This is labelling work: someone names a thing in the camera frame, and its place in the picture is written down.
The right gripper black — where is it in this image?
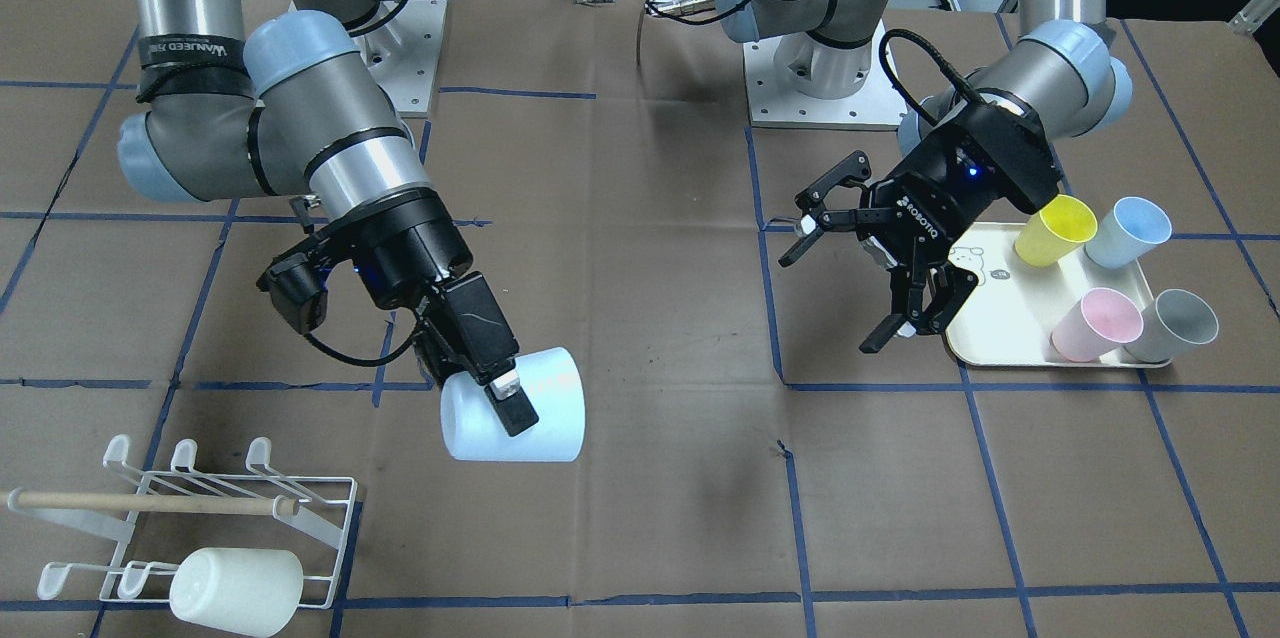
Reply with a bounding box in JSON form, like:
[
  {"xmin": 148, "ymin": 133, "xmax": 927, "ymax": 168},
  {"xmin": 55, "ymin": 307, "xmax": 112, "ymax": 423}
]
[{"xmin": 330, "ymin": 188, "xmax": 539, "ymax": 437}]

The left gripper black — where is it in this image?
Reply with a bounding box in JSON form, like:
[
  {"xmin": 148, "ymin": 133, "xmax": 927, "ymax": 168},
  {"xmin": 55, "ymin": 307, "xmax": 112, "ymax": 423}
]
[{"xmin": 778, "ymin": 102, "xmax": 1062, "ymax": 355}]

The light blue cup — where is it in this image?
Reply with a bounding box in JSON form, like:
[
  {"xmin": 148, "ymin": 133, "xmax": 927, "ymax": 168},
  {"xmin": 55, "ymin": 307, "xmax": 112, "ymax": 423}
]
[
  {"xmin": 440, "ymin": 347, "xmax": 586, "ymax": 462},
  {"xmin": 1084, "ymin": 196, "xmax": 1172, "ymax": 269}
]

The white ikea cup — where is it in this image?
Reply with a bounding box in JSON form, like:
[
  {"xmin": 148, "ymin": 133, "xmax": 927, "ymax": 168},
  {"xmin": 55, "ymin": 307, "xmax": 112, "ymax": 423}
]
[{"xmin": 169, "ymin": 547, "xmax": 305, "ymax": 637}]

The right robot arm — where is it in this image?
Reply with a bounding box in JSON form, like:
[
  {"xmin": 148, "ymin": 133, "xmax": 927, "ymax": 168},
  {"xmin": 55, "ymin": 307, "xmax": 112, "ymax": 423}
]
[{"xmin": 116, "ymin": 0, "xmax": 539, "ymax": 436}]

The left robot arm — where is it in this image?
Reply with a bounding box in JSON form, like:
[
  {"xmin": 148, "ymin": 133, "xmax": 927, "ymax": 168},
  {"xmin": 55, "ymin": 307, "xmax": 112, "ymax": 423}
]
[{"xmin": 714, "ymin": 0, "xmax": 1133, "ymax": 354}]

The yellow cup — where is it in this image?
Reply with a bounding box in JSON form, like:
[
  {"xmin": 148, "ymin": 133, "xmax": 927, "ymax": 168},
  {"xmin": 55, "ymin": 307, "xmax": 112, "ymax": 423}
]
[{"xmin": 1014, "ymin": 193, "xmax": 1098, "ymax": 266}]

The pink cup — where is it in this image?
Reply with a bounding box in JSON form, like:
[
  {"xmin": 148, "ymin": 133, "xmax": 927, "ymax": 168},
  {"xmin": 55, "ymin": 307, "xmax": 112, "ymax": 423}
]
[{"xmin": 1050, "ymin": 287, "xmax": 1144, "ymax": 363}]

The grey cup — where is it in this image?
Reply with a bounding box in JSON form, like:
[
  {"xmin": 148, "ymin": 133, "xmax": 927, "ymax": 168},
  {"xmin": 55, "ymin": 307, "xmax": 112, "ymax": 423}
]
[{"xmin": 1124, "ymin": 290, "xmax": 1220, "ymax": 363}]

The cream plastic tray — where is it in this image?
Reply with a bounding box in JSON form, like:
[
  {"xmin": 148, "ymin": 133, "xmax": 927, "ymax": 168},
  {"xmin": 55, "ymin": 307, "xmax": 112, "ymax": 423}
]
[{"xmin": 943, "ymin": 222, "xmax": 1153, "ymax": 368}]

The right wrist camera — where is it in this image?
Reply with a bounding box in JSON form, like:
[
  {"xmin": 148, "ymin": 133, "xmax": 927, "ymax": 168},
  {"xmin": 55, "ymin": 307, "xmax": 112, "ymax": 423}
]
[{"xmin": 255, "ymin": 234, "xmax": 351, "ymax": 336}]

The white wire cup rack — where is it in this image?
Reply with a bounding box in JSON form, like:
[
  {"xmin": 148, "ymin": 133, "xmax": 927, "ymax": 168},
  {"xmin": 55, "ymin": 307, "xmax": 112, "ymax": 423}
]
[{"xmin": 4, "ymin": 434, "xmax": 361, "ymax": 610}]

